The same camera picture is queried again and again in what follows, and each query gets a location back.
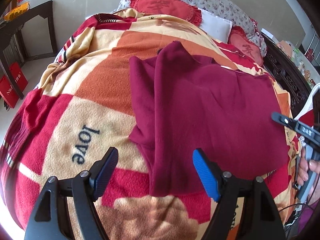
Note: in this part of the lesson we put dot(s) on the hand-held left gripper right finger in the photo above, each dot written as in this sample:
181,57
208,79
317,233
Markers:
206,175

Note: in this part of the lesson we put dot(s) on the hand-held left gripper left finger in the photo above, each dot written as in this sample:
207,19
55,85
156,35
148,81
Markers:
106,173

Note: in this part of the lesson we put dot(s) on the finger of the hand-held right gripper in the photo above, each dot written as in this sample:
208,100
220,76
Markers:
283,120

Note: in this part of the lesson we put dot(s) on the maroon long-sleeved shirt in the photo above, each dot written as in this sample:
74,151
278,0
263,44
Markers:
200,105

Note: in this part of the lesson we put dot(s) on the person's right hand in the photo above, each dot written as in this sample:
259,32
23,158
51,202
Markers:
302,170

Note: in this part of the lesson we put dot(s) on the red garment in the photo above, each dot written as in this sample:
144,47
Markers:
309,117

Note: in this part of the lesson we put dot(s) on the dark carved headboard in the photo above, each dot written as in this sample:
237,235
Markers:
285,75

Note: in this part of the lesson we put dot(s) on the pile of assorted packets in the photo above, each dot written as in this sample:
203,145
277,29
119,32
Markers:
300,60

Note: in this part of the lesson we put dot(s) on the red heart-shaped pillow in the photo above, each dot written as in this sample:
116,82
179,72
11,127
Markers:
162,5
246,47

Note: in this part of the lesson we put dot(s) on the metal stair railing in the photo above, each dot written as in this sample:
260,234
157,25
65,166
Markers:
312,40

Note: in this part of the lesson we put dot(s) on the printed fleece blanket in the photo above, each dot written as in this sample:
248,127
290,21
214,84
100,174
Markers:
75,80

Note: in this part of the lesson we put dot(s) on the white pillow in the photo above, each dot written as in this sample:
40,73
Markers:
217,22

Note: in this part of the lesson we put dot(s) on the red boxes on floor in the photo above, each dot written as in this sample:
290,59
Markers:
8,93

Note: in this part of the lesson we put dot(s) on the red gift bag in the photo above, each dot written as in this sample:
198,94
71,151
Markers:
18,77

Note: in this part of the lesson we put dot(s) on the dark wooden side table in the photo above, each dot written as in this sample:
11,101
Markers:
37,12

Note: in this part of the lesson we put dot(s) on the yellow plastic basket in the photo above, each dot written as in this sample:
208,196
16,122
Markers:
16,11

